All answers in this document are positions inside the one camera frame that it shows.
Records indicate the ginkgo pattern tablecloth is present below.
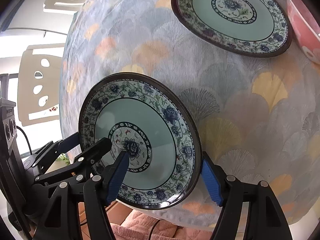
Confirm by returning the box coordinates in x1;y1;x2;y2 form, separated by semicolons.
60;0;319;224

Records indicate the pink floral bowl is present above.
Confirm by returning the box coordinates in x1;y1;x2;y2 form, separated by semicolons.
286;0;319;64

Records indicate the black camera cable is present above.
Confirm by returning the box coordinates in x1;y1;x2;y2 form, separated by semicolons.
16;125;33;156

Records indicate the blue floral plate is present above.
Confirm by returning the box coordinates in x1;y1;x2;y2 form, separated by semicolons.
171;0;292;58
79;72;202;210

